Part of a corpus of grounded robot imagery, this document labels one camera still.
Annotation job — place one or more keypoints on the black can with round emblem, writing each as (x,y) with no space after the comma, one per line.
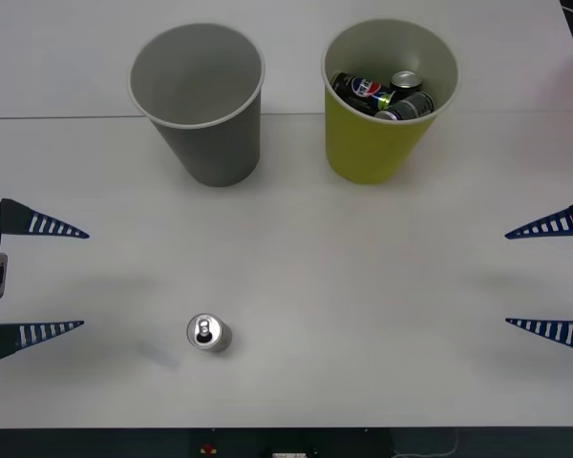
(360,88)
(205,330)

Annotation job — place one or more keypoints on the black can with grey print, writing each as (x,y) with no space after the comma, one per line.
(410,106)

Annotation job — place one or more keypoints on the black can with silver top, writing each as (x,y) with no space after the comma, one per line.
(406,81)

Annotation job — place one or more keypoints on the yellow-green plastic waste bin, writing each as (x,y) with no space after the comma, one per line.
(363,148)

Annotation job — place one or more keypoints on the red round button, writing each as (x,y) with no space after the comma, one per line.
(207,448)

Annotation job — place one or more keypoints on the grey plastic waste bin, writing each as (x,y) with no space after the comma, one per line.
(196,67)

